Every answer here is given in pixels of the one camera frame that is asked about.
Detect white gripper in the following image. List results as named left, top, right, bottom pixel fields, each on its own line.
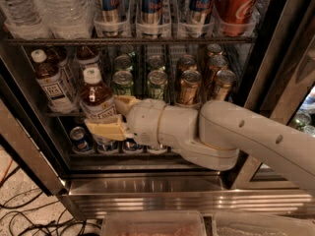
left=85, top=95, right=166, bottom=147

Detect tea bottle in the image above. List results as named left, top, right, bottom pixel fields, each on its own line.
left=80, top=67, right=117, bottom=120
left=31, top=49, right=77, bottom=113
left=76, top=45, right=101, bottom=70
left=46, top=46, right=69, bottom=68

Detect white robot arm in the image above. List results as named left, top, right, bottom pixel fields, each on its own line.
left=85, top=96, right=315, bottom=195

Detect blue Pepsi can middle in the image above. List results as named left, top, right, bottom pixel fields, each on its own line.
left=97, top=141, right=118, bottom=154

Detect blue pepsi can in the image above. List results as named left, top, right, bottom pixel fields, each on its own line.
left=70, top=126, right=94, bottom=154
left=122, top=139, right=143, bottom=153
left=97, top=141, right=118, bottom=154

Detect steel fridge door left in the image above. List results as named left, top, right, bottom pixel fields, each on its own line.
left=0, top=62, right=64, bottom=196

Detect clear water bottle right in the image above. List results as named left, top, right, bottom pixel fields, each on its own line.
left=43, top=0, right=91, bottom=39

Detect clear water bottle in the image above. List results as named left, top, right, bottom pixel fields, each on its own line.
left=0, top=0, right=51, bottom=40
left=43, top=0, right=91, bottom=39

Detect blue Red Bull can middle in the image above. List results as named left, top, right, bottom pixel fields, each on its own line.
left=139, top=0, right=163, bottom=39

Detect blue red bull can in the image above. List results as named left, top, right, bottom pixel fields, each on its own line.
left=184, top=0, right=213, bottom=37
left=139, top=0, right=163, bottom=39
left=94, top=0, right=129, bottom=37

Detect clear water bottle left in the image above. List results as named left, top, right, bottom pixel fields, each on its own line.
left=0, top=0, right=51, bottom=40

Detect blue Pepsi can right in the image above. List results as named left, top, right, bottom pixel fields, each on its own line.
left=122, top=139, right=143, bottom=153

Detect green can front left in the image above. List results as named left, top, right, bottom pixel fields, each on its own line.
left=112, top=70, right=134, bottom=96

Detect green can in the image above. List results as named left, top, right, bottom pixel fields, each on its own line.
left=112, top=70, right=134, bottom=96
left=147, top=70, right=168, bottom=100
left=147, top=55, right=165, bottom=72
left=114, top=55, right=133, bottom=73

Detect blue Pepsi can left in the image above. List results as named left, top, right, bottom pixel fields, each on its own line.
left=70, top=126, right=94, bottom=154

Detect silver can front left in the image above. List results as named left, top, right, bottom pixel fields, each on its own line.
left=148, top=145, right=167, bottom=154

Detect green can front right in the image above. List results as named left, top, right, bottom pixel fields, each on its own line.
left=147, top=70, right=168, bottom=100

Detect gold can front left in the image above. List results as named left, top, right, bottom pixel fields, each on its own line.
left=178, top=70, right=201, bottom=105

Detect gold can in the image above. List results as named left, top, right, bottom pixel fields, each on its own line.
left=210, top=70, right=236, bottom=100
left=204, top=55, right=228, bottom=84
left=178, top=70, right=201, bottom=105
left=203, top=43, right=223, bottom=57
left=177, top=55, right=197, bottom=73

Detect gold can front right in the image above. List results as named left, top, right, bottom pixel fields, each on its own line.
left=210, top=70, right=236, bottom=100

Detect blue Red Bull can left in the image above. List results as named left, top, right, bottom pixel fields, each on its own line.
left=94, top=0, right=129, bottom=37

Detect gold can rear right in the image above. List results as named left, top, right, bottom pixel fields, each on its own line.
left=203, top=43, right=223, bottom=57

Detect blue Red Bull can right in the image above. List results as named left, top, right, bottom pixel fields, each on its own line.
left=184, top=0, right=213, bottom=37

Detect clear plastic bin right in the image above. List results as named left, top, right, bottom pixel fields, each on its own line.
left=213, top=211, right=315, bottom=236

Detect red Coca-Cola can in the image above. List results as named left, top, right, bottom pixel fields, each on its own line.
left=215, top=0, right=257, bottom=36

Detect middle wire shelf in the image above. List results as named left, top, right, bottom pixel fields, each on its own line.
left=45, top=108, right=85, bottom=117

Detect wire shelf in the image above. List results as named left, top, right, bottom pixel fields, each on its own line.
left=4, top=36, right=256, bottom=46
left=45, top=108, right=85, bottom=117

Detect upper wire shelf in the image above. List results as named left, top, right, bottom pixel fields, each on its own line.
left=4, top=36, right=256, bottom=46

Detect black floor cables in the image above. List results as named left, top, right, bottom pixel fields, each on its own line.
left=0, top=167, right=101, bottom=236

